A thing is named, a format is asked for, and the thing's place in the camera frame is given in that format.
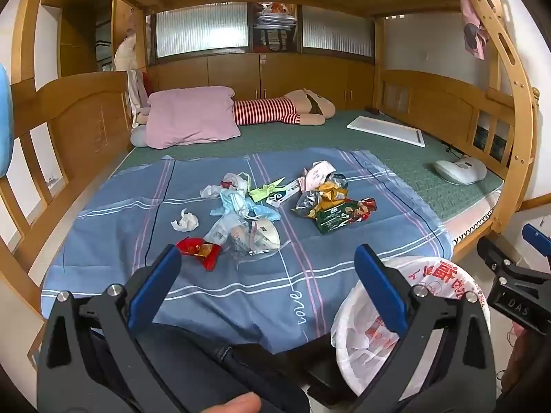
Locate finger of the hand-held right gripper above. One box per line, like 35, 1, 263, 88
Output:
477, 237, 523, 285
522, 224, 551, 263

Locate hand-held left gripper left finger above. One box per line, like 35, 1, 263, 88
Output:
37, 244, 182, 413

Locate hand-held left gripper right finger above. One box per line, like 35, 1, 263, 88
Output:
354, 244, 496, 413

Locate red snack wrapper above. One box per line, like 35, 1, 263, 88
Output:
176, 236, 222, 272

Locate white tissue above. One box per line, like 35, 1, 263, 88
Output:
170, 209, 199, 231

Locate clear plastic bag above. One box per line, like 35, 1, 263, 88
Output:
204, 213, 259, 267

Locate white wastebasket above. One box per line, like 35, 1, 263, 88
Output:
331, 256, 491, 396

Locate green snack wrapper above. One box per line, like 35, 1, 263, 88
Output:
314, 198, 377, 235

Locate light blue face mask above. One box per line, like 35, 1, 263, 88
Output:
210, 188, 251, 221

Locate yellow snack wrapper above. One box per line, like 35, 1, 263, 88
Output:
293, 174, 349, 220

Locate white cup mask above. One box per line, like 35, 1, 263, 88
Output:
247, 219, 280, 254

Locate white plastic bag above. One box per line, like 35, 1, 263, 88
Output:
200, 172, 250, 199

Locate light blue wrapper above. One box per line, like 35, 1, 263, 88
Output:
247, 202, 280, 222

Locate light green paper scrap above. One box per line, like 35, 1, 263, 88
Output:
247, 176, 287, 203

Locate pink printed white packet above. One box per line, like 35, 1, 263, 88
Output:
299, 160, 337, 192

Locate white ointment box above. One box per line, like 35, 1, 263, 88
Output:
264, 178, 306, 207

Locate person's left hand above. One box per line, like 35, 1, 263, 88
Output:
207, 393, 262, 413

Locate blue plaid sheet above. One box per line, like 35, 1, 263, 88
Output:
41, 148, 453, 353

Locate person's dark trousers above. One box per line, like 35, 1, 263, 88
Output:
90, 322, 345, 413

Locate white handheld appliance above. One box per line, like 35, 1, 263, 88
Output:
433, 157, 488, 186

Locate green mattress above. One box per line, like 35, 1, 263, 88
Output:
107, 109, 504, 224

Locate white flat board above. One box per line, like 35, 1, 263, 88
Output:
347, 115, 426, 148

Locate wooden bunk ladder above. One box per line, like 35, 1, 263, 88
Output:
456, 0, 541, 233

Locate pink pillow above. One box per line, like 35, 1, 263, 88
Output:
144, 86, 242, 150

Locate white hanging cloth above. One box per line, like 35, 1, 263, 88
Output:
127, 69, 149, 125

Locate red striped plush doll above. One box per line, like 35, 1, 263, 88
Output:
232, 88, 337, 127

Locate pink hanging cloth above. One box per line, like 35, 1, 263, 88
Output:
460, 0, 489, 59

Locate blue plastic object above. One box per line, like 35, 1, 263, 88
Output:
0, 64, 13, 178

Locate white plush toy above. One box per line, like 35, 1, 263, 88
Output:
114, 9, 149, 72

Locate wide frosted glass window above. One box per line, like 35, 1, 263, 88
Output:
153, 4, 250, 59

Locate narrow frosted glass window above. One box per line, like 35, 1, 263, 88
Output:
301, 6, 374, 56

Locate wooden bunk bed frame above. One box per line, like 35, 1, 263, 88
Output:
0, 0, 541, 345

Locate wooden wall shelf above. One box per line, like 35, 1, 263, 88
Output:
41, 0, 117, 78

